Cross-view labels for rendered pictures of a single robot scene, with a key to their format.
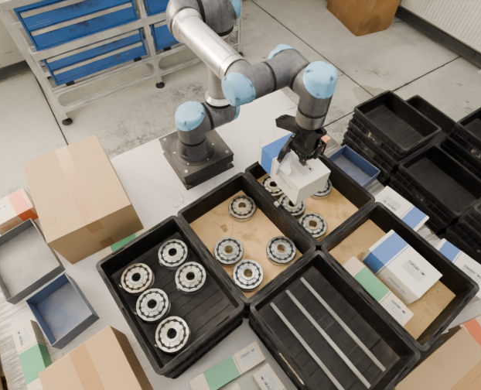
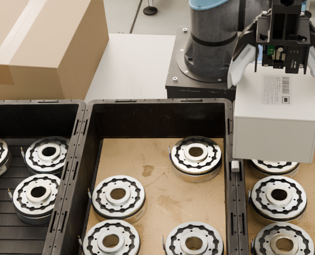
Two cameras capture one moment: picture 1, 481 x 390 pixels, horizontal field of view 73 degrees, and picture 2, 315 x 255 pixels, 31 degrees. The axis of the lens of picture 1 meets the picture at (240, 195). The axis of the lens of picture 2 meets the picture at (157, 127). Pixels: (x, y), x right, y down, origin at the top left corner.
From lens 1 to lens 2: 0.57 m
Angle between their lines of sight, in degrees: 32
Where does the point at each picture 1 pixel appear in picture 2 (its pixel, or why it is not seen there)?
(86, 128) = (165, 27)
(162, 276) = (14, 176)
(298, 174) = (255, 96)
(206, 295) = (37, 235)
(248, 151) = not seen: hidden behind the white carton
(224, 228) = (147, 171)
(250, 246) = (158, 216)
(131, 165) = (128, 52)
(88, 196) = (25, 37)
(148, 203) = not seen: hidden behind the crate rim
